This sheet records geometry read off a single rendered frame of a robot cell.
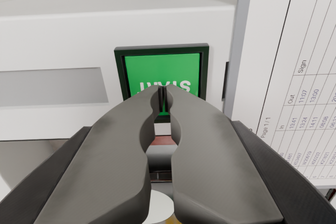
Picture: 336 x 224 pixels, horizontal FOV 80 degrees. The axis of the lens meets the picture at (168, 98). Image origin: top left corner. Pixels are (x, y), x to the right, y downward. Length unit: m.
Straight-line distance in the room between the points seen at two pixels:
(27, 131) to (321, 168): 0.25
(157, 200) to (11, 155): 0.21
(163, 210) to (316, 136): 0.26
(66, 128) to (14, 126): 0.04
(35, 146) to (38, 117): 0.10
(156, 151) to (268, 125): 0.25
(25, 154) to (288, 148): 0.25
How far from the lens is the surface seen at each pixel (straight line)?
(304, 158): 0.21
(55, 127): 0.18
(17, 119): 0.19
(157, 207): 0.37
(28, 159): 0.27
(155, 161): 0.40
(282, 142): 0.19
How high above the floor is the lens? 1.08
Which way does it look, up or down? 58 degrees down
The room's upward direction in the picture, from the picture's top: 180 degrees clockwise
